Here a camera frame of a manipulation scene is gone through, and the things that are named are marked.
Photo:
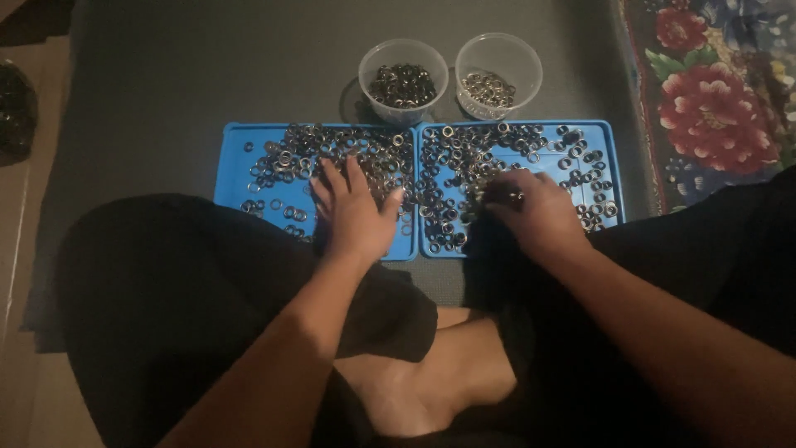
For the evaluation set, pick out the person's right hand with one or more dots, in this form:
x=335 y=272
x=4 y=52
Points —
x=538 y=214

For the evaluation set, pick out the person's left hand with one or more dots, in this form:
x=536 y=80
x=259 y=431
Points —
x=354 y=218

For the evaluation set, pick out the person's right fingers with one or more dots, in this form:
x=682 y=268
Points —
x=505 y=190

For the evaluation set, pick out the pile of metal eyelet rings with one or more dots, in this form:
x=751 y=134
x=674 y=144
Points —
x=348 y=149
x=460 y=162

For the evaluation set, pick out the blue plastic tray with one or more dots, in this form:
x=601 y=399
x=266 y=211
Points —
x=559 y=155
x=267 y=186

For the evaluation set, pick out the heap of silver eyelets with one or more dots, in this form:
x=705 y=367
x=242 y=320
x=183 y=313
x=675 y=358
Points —
x=489 y=90

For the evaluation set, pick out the clear plastic cup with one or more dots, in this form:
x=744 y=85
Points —
x=528 y=62
x=373 y=68

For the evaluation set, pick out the heap of dark eyelets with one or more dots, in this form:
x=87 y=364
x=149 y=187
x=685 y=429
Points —
x=402 y=86

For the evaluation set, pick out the floral patterned rug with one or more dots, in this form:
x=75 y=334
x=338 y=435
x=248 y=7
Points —
x=715 y=93

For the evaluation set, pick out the dark grey floor mat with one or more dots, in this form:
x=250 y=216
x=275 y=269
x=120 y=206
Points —
x=186 y=93

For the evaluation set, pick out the person's legs in black shorts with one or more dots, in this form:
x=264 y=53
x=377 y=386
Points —
x=186 y=298

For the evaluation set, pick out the black plastic bag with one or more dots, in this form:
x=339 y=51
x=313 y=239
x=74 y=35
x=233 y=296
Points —
x=15 y=115

